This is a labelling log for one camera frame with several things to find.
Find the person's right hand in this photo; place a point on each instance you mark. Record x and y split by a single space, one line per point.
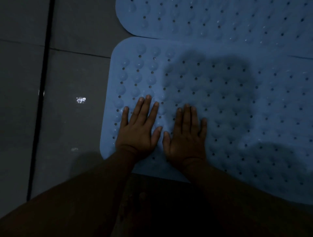
187 146

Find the person's left hand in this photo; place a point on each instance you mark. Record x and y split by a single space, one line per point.
137 136

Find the person's right little finger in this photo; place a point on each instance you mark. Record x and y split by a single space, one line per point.
203 129

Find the person's right middle finger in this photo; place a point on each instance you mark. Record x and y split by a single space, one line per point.
187 118

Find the person's left little finger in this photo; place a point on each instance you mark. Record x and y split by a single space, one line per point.
124 117

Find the person's left middle finger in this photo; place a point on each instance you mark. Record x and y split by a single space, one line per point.
144 109

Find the person's left thumb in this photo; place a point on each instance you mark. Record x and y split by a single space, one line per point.
156 136

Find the person's right thumb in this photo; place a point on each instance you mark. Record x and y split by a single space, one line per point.
167 141

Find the blue perforated rubber bath mat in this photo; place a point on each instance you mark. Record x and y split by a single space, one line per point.
220 19
220 102

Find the person's right forearm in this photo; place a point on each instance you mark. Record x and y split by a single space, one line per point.
234 205

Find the person's left forearm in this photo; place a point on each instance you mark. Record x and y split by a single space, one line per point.
80 195

